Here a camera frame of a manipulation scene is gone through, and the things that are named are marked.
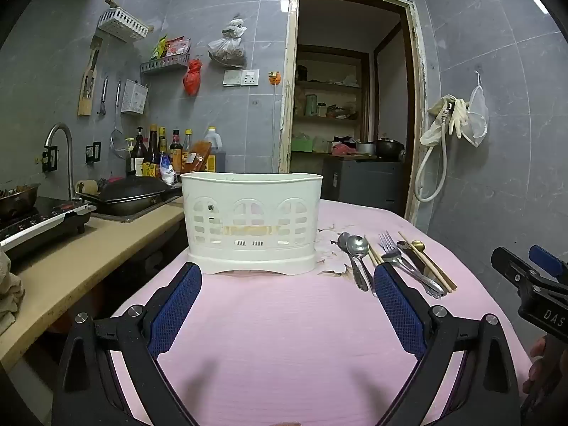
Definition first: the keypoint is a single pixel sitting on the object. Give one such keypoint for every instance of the silver pot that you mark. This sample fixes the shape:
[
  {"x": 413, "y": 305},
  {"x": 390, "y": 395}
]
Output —
[{"x": 366, "y": 147}]

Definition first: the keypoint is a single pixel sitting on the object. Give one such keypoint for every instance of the dark pot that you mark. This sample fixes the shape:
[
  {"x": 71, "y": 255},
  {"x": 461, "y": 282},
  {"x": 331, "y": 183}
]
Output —
[{"x": 390, "y": 147}]

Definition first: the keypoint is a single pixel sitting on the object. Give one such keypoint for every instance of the white blue salt bag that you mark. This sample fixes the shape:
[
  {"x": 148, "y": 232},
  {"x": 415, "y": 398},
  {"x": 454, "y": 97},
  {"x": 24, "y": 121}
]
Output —
[{"x": 167, "y": 171}]

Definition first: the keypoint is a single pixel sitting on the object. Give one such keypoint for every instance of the black wok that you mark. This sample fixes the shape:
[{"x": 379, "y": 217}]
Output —
[{"x": 128, "y": 191}]

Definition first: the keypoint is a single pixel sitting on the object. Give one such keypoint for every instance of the white wall socket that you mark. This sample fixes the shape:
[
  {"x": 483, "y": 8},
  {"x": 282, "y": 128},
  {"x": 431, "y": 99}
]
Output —
[{"x": 250, "y": 77}]

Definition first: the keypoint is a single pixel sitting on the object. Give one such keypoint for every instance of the gold spoon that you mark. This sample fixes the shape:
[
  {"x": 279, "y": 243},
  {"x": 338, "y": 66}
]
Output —
[{"x": 417, "y": 245}]

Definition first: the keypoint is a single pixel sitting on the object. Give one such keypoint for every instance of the black induction cooker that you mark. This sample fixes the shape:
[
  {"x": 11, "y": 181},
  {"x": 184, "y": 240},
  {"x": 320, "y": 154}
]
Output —
[{"x": 40, "y": 226}]

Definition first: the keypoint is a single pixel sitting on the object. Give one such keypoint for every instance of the person's right hand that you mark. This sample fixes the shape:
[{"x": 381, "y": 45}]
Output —
[{"x": 538, "y": 348}]

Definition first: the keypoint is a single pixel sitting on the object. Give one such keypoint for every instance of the large oil jug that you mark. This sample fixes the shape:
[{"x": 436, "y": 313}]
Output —
[{"x": 215, "y": 151}]

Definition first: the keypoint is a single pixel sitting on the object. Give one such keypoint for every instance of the white wall basket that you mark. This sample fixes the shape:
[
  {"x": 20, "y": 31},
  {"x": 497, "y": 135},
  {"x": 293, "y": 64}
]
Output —
[{"x": 122, "y": 24}]

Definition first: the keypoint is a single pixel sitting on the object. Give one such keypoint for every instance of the steel faucet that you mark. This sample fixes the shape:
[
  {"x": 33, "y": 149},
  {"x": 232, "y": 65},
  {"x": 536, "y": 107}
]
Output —
[{"x": 70, "y": 155}]

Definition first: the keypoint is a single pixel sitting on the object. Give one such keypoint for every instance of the wooden knife rack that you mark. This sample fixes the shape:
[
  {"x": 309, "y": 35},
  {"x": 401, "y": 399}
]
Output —
[{"x": 88, "y": 93}]

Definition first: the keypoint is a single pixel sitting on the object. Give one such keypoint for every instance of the cream rubber gloves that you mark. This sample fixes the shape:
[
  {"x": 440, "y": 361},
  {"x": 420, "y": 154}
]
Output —
[{"x": 459, "y": 115}]

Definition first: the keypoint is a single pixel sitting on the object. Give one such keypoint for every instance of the orange wall hook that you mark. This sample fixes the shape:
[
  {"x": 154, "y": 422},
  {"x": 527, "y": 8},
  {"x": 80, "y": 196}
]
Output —
[{"x": 274, "y": 77}]

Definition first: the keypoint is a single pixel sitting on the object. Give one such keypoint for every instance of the worn white door frame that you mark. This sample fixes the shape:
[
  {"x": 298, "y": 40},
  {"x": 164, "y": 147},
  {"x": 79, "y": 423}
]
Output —
[{"x": 286, "y": 97}]

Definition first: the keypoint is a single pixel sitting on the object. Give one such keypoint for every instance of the dark metal bowl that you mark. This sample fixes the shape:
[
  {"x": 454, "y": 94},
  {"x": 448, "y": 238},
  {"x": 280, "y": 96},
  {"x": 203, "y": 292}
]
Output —
[{"x": 17, "y": 202}]

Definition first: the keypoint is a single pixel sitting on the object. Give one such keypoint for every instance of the white plastic utensil caddy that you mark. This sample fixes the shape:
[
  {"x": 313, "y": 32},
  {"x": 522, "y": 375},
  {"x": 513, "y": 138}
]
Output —
[{"x": 253, "y": 186}]

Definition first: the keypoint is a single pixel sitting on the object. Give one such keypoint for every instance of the steel spoon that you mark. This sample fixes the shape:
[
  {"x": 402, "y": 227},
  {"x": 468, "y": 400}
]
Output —
[
  {"x": 357, "y": 246},
  {"x": 344, "y": 242}
]

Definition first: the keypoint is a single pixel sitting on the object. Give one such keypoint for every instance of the red snack packet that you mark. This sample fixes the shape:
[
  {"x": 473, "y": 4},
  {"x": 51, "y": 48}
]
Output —
[{"x": 178, "y": 46}]

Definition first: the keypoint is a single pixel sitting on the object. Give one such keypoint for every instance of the beige kitchen counter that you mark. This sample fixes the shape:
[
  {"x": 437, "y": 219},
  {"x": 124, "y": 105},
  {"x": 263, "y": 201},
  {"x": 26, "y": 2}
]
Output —
[{"x": 80, "y": 262}]

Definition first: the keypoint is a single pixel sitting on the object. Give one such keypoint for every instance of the green box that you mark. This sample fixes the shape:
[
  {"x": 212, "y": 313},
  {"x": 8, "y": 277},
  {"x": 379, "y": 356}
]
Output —
[{"x": 301, "y": 144}]

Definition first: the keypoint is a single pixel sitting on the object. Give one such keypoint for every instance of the grey wall shelf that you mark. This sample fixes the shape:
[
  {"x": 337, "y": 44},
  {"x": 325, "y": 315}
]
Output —
[{"x": 162, "y": 65}]

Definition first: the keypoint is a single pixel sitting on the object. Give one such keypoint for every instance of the pale green flask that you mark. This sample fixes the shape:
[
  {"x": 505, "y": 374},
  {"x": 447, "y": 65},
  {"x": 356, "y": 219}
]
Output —
[{"x": 311, "y": 105}]

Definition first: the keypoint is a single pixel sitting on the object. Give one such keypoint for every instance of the yellow green snack packet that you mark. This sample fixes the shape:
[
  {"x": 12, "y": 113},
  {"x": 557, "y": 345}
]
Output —
[{"x": 159, "y": 48}]

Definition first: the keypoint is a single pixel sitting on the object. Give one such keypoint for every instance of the grey cabinet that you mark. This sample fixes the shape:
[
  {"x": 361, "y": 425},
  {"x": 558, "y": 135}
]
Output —
[{"x": 364, "y": 182}]

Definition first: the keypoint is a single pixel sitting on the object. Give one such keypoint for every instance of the white wall box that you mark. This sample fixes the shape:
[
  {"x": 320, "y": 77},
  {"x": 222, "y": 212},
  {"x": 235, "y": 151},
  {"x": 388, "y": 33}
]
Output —
[{"x": 134, "y": 97}]

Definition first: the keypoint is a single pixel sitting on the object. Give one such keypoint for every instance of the row of condiment bottles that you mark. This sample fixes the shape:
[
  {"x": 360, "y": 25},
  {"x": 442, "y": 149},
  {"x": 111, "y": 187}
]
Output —
[{"x": 151, "y": 155}]

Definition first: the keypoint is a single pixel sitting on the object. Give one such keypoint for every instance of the orange seasoning packet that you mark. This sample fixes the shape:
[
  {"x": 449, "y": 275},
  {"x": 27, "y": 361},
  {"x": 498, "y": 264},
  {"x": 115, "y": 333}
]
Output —
[{"x": 197, "y": 157}]

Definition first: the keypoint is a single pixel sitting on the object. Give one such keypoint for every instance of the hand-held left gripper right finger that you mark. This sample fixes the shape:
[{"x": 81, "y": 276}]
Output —
[{"x": 397, "y": 306}]

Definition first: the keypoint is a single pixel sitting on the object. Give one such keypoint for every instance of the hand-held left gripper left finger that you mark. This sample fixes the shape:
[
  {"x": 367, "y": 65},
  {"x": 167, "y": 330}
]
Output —
[{"x": 177, "y": 306}]

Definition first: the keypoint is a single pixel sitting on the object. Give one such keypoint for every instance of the beige towel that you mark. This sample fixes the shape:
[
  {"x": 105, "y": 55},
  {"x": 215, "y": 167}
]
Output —
[{"x": 9, "y": 293}]

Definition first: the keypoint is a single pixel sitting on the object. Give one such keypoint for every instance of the beige loofah sponge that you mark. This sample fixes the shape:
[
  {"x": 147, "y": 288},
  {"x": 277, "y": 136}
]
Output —
[{"x": 86, "y": 186}]

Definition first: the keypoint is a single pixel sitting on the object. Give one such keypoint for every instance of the hanging metal peeler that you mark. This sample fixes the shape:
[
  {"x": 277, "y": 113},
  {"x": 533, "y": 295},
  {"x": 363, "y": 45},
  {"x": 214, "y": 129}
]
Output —
[{"x": 104, "y": 95}]

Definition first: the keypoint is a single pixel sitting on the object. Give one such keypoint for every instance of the wooden shelf unit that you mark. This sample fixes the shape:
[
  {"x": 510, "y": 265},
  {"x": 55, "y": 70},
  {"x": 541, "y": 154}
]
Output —
[{"x": 328, "y": 85}]

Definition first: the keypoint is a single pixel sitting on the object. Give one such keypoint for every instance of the pink floral tablecloth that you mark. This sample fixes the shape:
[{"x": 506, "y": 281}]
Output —
[{"x": 288, "y": 319}]

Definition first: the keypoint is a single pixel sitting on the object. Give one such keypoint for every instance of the pink red cloth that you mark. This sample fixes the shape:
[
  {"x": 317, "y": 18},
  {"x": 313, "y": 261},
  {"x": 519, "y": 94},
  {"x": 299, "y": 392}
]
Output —
[{"x": 344, "y": 148}]

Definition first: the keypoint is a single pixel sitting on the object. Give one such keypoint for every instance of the white mesh bag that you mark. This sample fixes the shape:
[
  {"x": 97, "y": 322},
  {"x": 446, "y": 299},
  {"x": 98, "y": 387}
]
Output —
[{"x": 477, "y": 115}]

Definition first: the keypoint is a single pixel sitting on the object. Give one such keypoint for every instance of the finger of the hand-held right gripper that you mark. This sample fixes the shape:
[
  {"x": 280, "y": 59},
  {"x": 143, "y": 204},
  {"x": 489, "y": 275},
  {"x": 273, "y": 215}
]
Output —
[
  {"x": 510, "y": 266},
  {"x": 546, "y": 259}
]

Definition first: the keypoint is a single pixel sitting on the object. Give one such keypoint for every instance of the wooden chopstick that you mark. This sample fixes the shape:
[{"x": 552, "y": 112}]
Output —
[
  {"x": 437, "y": 274},
  {"x": 377, "y": 255},
  {"x": 370, "y": 246},
  {"x": 443, "y": 277}
]

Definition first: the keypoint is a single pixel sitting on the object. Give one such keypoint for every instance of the clear bag of dried goods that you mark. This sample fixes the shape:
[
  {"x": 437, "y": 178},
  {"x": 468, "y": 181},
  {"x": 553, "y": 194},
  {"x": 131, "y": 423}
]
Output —
[{"x": 227, "y": 51}]

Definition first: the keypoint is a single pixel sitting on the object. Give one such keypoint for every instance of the red plastic bag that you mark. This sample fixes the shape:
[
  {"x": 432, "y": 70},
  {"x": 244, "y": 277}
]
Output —
[{"x": 192, "y": 77}]

